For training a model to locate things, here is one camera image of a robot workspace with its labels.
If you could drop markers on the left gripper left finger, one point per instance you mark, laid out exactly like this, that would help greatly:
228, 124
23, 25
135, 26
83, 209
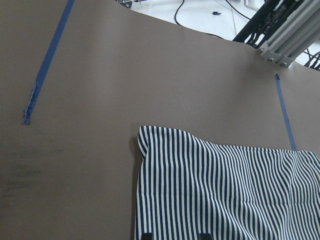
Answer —
147, 236

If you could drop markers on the striped polo shirt white collar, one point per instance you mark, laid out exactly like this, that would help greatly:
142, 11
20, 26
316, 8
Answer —
188, 186

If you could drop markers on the aluminium frame post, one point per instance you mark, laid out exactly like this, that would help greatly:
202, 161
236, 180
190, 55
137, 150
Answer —
295, 35

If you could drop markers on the black clamp stand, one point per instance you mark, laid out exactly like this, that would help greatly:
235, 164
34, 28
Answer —
266, 21

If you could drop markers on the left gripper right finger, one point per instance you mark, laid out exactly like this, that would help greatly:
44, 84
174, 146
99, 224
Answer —
204, 236

